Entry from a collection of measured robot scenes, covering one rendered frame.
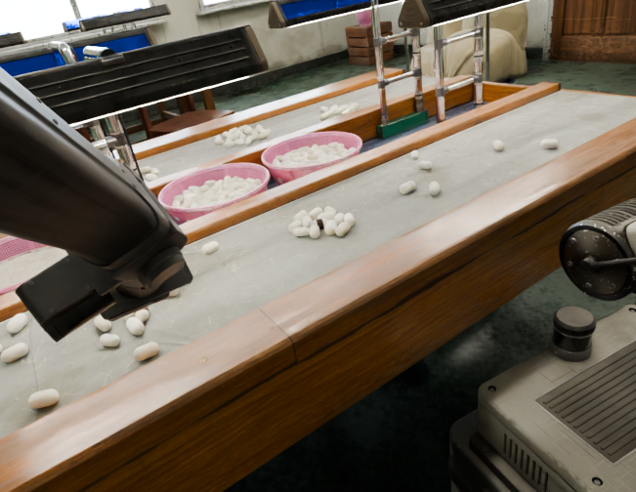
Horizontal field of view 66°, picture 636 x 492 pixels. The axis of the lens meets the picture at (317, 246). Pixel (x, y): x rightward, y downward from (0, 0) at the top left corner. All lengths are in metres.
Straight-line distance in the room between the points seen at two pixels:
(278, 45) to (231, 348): 6.25
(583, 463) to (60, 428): 0.73
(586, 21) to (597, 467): 4.96
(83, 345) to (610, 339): 0.94
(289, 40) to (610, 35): 3.63
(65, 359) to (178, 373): 0.22
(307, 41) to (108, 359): 6.46
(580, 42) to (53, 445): 5.41
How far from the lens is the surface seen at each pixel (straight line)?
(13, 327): 0.93
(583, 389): 1.00
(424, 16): 1.06
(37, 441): 0.67
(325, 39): 7.20
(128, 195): 0.30
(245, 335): 0.68
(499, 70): 3.91
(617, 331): 1.13
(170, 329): 0.78
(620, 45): 5.46
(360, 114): 1.56
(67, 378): 0.78
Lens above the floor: 1.18
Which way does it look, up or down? 29 degrees down
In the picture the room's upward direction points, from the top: 10 degrees counter-clockwise
